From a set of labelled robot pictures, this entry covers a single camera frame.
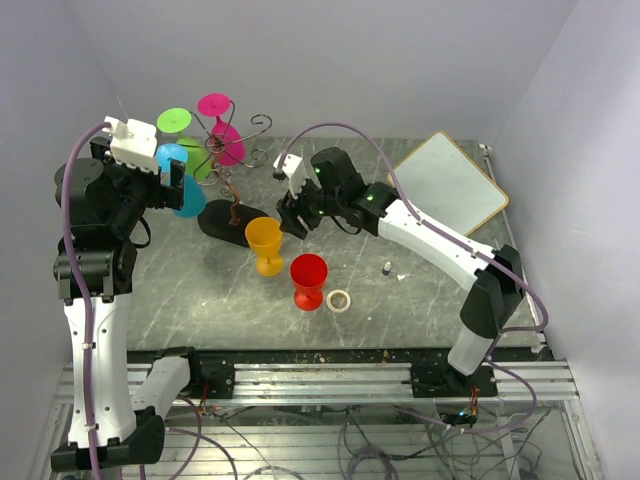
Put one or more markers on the pink plastic wine glass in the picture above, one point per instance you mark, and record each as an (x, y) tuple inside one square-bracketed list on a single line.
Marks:
[(225, 141)]

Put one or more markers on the orange plastic wine glass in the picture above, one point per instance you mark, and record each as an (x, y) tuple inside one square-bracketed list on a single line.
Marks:
[(264, 238)]

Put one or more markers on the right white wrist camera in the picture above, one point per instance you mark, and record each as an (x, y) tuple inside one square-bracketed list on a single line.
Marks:
[(291, 168)]

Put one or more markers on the red plastic wine glass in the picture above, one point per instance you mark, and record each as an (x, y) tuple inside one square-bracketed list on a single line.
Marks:
[(308, 273)]

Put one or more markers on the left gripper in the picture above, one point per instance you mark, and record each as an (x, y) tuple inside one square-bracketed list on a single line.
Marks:
[(170, 196)]

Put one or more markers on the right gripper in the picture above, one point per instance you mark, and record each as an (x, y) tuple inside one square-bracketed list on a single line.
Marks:
[(289, 210)]

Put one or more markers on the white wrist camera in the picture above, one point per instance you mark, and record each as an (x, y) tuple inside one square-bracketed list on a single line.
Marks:
[(133, 143), (291, 168)]

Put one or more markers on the aluminium mounting rail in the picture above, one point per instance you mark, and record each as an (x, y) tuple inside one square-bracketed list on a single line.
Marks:
[(223, 384)]

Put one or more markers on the white board yellow rim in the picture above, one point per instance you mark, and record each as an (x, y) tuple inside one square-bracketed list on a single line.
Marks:
[(444, 182)]

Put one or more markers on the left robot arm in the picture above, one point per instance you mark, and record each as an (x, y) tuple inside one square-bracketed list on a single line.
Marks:
[(112, 427)]

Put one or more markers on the blue plastic wine glass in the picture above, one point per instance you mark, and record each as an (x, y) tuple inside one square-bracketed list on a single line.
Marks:
[(194, 198)]

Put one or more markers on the white tape roll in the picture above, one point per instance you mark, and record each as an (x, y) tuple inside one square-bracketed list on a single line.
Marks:
[(338, 301)]

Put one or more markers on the green plastic wine glass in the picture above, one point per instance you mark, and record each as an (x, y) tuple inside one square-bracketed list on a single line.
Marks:
[(176, 121)]

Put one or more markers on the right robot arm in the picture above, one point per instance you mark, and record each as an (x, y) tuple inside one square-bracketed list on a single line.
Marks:
[(329, 187)]

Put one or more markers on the copper wire glass rack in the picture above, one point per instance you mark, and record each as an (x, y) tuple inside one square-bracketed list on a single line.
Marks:
[(226, 218)]

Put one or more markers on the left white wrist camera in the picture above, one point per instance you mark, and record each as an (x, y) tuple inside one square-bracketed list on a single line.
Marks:
[(133, 143)]

